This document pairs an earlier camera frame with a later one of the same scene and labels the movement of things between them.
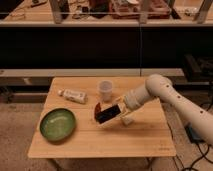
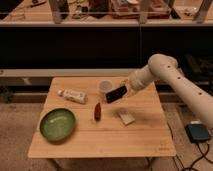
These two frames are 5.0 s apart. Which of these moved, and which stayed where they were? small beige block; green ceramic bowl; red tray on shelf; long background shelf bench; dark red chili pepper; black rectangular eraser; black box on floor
Moved: black rectangular eraser
Stayed: long background shelf bench; red tray on shelf; small beige block; dark red chili pepper; green ceramic bowl; black box on floor
